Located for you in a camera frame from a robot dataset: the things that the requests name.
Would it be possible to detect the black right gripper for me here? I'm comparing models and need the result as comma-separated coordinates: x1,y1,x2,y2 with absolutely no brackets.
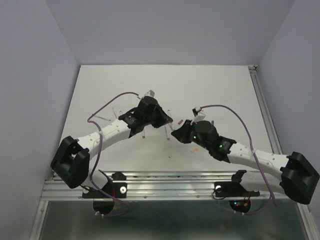
170,120,211,151

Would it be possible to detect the beige capped white marker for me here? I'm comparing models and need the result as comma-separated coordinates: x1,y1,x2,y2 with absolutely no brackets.
164,125,170,141

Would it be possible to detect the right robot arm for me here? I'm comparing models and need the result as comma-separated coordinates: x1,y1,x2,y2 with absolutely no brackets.
171,120,320,205

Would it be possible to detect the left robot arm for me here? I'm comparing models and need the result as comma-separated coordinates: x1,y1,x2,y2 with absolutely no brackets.
50,96,173,197

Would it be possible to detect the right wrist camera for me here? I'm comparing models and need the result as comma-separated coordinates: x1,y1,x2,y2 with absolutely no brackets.
191,106,206,124

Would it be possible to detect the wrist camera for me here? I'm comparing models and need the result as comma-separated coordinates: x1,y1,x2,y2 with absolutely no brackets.
191,106,206,124
137,90,155,100

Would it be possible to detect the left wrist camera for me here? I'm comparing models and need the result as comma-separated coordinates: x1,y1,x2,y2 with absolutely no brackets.
137,90,155,100

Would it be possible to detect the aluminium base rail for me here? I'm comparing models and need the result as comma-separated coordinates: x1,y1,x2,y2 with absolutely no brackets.
41,170,307,201

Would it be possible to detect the aluminium side rail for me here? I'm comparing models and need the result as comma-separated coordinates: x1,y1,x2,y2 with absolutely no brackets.
248,65,283,154

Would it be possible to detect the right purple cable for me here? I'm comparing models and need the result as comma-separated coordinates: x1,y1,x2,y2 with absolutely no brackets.
199,104,278,217

